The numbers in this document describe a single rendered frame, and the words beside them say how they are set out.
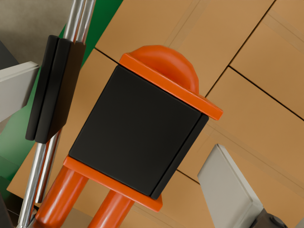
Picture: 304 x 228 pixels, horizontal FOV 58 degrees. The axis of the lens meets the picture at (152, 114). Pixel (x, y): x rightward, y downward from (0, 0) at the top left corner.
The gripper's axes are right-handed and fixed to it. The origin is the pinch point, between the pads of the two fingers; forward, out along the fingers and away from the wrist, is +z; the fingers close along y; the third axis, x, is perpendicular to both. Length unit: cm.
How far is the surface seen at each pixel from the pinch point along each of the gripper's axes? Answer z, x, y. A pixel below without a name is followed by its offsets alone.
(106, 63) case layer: 74, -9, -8
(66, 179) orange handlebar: 0.8, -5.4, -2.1
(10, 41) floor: 128, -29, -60
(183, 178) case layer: 71, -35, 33
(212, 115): -0.1, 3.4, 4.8
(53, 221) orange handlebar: 0.5, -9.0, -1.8
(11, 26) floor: 128, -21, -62
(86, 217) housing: 3.6, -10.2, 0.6
